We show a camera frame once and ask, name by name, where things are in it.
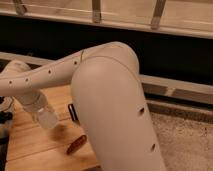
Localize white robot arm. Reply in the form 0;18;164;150
0;42;167;171

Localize red-brown marker pen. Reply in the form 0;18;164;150
66;135;87;155

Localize wooden board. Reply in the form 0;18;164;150
5;86;98;171

